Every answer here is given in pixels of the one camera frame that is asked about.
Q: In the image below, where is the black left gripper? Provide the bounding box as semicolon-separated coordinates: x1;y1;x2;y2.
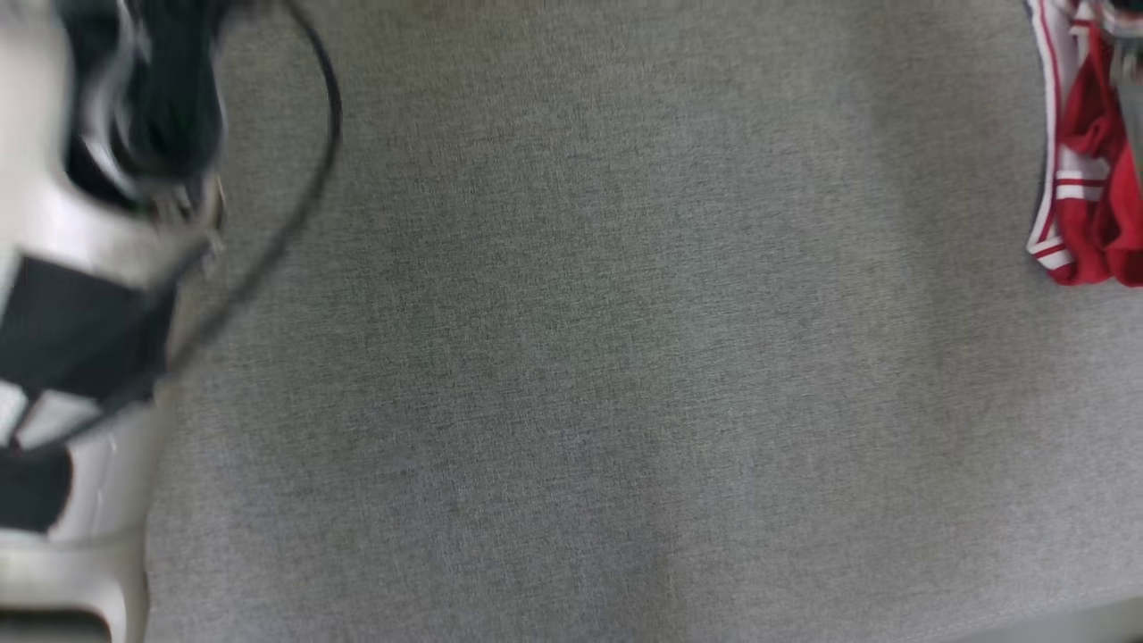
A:
63;0;229;211

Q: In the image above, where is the red white basketball jersey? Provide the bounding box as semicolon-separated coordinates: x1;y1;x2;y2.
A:
1025;0;1143;288

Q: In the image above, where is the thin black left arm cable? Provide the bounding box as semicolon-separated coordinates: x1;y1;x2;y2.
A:
170;0;345;376

